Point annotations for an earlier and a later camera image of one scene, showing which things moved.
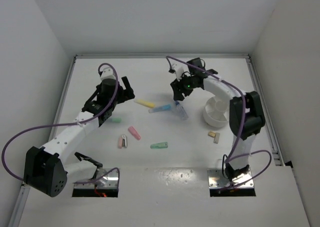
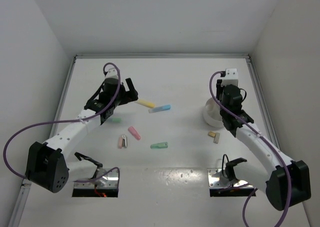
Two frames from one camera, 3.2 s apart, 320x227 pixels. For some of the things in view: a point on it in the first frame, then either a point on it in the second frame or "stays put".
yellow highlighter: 145,103 stays put
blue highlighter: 164,108 stays put
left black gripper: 128,94 stays put
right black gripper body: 188,82 → 219,88
